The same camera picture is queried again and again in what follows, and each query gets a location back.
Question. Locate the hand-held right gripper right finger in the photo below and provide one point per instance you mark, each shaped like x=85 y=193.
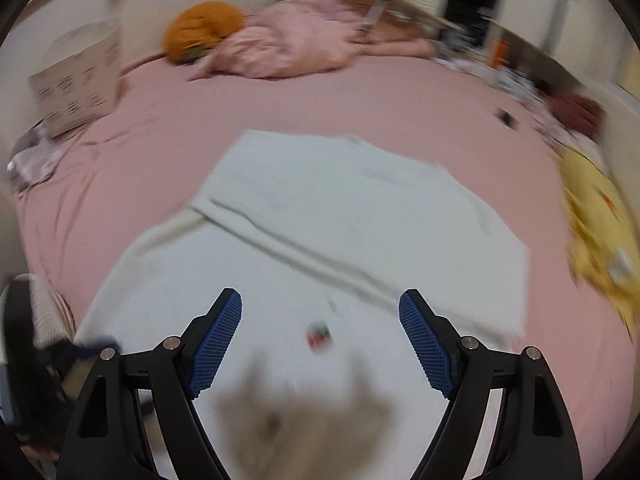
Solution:
x=425 y=345

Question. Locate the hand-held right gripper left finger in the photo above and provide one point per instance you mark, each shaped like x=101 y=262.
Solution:
x=217 y=345

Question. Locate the white knit garment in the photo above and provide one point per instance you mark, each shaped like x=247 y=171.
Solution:
x=325 y=210

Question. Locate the beige ribbed cloth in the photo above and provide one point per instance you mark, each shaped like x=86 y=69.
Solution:
x=47 y=310

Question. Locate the dark object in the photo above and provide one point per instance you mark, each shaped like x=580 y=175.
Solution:
x=15 y=320

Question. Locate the yellow cloth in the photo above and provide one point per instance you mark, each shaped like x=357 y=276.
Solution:
x=595 y=220

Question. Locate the pink bed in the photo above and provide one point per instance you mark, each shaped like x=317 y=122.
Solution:
x=175 y=110

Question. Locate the small black object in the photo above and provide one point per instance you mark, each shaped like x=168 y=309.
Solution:
x=505 y=117

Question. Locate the clear plastic bag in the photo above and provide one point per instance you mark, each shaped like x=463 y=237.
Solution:
x=32 y=160

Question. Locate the dark red cloth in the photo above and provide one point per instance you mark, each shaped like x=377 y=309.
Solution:
x=577 y=112

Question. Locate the printed cardboard box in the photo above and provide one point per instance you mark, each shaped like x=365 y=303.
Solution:
x=75 y=85

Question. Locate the orange plush toy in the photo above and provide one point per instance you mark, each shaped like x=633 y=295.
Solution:
x=200 y=30

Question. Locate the pink crumpled blanket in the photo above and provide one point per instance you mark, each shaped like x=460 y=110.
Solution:
x=300 y=40

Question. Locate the flat brown cardboard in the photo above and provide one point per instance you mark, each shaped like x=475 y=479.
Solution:
x=400 y=7

